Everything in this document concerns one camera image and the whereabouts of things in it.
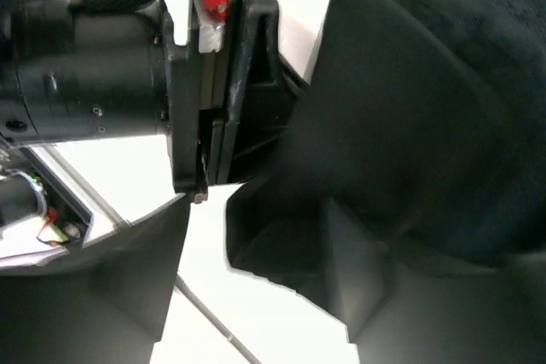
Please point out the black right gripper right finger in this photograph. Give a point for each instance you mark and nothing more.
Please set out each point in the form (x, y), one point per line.
(404, 303)

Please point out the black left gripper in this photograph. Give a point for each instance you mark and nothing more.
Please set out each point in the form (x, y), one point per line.
(76, 70)

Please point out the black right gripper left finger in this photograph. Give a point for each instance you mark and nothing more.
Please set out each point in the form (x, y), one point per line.
(105, 303)

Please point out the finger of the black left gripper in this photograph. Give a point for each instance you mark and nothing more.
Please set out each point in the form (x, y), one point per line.
(261, 92)

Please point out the aluminium table edge rail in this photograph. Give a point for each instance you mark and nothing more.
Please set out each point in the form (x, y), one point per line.
(106, 221)

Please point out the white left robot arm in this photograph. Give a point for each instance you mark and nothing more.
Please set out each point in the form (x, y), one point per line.
(26, 192)

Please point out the black pleated skirt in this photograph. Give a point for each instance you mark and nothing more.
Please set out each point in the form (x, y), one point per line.
(425, 119)

